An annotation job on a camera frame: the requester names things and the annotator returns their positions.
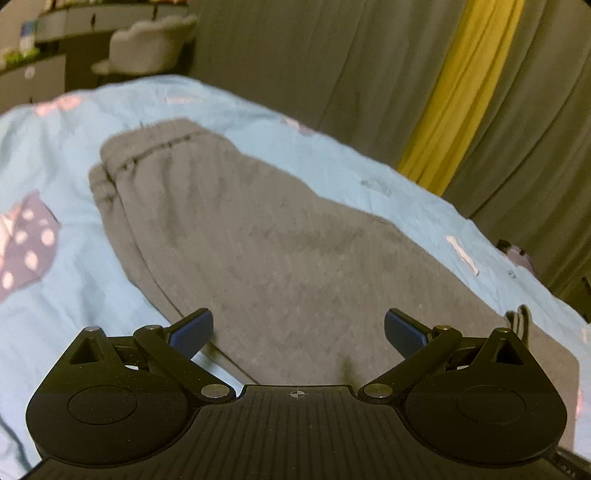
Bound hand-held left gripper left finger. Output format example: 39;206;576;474
68;308;235;402

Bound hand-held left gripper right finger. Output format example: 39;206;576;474
359;308;527;402

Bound grey ribbed pants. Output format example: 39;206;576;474
88;117;581;455

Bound light blue printed bed sheet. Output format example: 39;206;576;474
0;75;591;477

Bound grey curtain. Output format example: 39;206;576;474
188;0;468;172
443;0;591;320

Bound yellow curtain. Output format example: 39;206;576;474
397;0;527;186

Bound white upholstered chair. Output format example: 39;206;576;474
90;14;199;78

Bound grey desk with shelf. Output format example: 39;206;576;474
0;0;191;114

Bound white bottle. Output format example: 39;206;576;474
18;21;38;52

